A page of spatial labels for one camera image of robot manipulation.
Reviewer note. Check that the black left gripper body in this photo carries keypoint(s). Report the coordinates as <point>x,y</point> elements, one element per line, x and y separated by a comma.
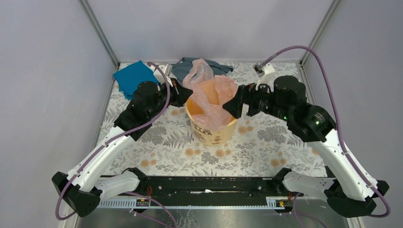
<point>174,98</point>

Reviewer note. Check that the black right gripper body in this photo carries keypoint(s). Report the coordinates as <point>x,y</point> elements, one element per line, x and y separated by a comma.
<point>259,99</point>

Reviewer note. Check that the pink plastic trash bag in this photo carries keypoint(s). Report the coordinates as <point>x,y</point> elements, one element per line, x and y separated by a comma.
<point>210,92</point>

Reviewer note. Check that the yellow plastic trash bin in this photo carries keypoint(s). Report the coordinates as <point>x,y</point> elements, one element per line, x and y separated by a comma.
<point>207,137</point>

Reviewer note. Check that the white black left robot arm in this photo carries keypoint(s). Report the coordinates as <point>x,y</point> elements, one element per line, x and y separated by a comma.
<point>82,188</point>

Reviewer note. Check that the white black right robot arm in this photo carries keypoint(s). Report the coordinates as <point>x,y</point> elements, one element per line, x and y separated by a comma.
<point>351,192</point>

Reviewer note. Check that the grey-green crumpled cloth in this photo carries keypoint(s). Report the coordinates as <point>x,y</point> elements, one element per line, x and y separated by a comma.
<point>182,68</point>

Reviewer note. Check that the floral patterned table cloth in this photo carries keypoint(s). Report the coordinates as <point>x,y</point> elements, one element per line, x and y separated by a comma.
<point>260,146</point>

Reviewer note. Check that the blue folded cloth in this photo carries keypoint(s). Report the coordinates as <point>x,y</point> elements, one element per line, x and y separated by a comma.
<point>130,77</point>

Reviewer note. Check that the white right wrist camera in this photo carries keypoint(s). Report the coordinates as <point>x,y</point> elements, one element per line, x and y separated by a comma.
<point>265,73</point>

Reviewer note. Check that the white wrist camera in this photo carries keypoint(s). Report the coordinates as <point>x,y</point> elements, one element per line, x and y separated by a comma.
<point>265,73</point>
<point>166,68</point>

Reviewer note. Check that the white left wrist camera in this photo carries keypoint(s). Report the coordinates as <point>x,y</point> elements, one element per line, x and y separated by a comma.
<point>166,68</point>

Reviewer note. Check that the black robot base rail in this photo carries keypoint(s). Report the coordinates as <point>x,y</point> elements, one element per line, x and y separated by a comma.
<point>211,191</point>

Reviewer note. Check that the aluminium frame post right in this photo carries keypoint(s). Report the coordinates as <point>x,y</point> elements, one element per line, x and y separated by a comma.
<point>322,26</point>

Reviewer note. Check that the aluminium frame post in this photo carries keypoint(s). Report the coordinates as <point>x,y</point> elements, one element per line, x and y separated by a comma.
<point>99,32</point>
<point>322,26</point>

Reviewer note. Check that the aluminium frame post left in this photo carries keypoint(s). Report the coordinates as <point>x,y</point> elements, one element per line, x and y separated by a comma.
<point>99,32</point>

